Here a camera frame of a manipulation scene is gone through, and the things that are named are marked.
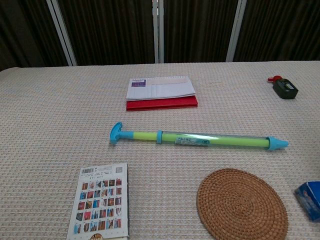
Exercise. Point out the green stick with orange ends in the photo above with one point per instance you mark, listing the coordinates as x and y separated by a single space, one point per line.
142 135

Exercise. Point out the dark pleated screen panel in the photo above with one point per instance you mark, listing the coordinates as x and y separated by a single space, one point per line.
197 30
107 30
25 32
282 30

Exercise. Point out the white screen frame post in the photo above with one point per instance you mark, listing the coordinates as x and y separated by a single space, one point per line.
62 32
158 32
236 30

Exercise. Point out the black bottle with red cap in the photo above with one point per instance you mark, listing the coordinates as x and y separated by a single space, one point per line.
285 89

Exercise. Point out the white desk calendar red base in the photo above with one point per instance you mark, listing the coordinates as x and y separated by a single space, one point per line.
160 87

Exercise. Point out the round woven rattan coaster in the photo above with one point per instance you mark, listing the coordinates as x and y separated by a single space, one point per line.
241 205

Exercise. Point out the white box with picture grid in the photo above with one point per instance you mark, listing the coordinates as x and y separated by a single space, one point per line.
100 200

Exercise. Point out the beige woven tablecloth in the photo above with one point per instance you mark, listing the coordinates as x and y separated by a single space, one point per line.
50 112

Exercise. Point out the blue and white toothpaste box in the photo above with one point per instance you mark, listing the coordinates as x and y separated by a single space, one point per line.
311 200

